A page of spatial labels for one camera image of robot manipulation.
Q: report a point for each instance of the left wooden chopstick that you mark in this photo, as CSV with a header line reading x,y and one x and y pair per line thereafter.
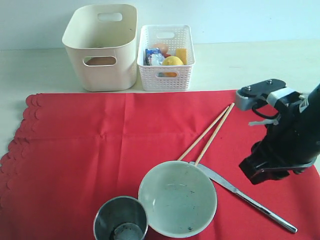
x,y
203,134

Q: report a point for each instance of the brown egg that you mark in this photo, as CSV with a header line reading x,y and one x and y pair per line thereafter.
x,y
162,47

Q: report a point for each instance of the yellow cheese wedge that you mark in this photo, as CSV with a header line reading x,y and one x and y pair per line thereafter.
x,y
182,54

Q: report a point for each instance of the cream plastic bin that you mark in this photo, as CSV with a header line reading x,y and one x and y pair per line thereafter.
x,y
113,25

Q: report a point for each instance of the pale green bowl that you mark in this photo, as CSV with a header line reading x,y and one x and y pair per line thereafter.
x,y
179,199

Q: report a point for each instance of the white perforated plastic basket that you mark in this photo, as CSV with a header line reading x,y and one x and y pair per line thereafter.
x,y
159,78

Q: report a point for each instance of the stainless steel cup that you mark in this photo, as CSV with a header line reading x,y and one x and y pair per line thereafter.
x,y
121,218

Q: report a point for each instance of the red scalloped cloth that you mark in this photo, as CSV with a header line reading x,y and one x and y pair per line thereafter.
x,y
75,151

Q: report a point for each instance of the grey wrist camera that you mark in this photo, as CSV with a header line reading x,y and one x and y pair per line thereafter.
x,y
265,92

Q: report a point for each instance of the blue white milk carton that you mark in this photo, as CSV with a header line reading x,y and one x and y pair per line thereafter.
x,y
153,57

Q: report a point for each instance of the yellow lemon with sticker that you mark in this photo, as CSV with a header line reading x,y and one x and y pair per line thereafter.
x,y
171,61

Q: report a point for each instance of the right wooden chopstick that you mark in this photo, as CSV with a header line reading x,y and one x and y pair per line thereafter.
x,y
221,121

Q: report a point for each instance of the wooden chopstick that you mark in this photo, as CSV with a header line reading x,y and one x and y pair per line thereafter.
x,y
221,121
203,134

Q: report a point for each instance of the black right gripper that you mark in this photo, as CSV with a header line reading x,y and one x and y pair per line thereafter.
x,y
291,143

